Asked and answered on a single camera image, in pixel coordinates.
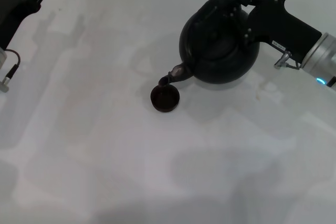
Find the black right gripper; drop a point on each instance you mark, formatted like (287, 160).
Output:
(281, 27)

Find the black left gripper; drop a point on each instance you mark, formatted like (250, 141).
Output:
(13, 11)

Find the dark round teacup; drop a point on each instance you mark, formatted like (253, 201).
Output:
(165, 100)

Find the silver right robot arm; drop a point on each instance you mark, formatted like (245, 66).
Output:
(323, 56)

